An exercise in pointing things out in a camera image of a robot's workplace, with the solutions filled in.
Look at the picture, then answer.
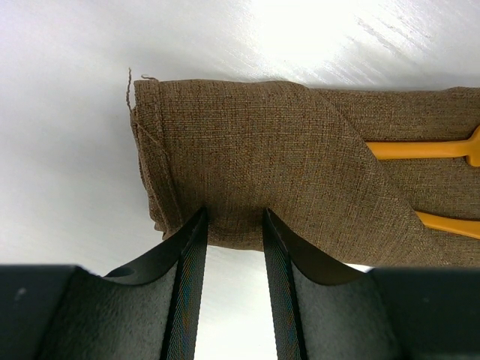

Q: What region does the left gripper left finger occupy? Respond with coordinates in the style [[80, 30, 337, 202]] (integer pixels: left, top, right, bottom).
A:
[[1, 208, 208, 359]]

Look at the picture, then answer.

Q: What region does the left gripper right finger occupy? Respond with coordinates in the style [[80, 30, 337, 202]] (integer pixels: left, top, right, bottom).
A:
[[262, 209, 479, 359]]

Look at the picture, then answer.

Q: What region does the orange plastic knife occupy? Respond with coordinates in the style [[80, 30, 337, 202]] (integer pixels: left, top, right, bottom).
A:
[[416, 211, 480, 239]]

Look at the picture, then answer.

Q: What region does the brown cloth napkin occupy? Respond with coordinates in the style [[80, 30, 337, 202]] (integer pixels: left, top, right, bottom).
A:
[[130, 79, 479, 266]]

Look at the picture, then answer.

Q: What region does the orange plastic fork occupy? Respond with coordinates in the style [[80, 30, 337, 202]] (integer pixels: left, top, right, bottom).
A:
[[366, 127, 479, 167]]

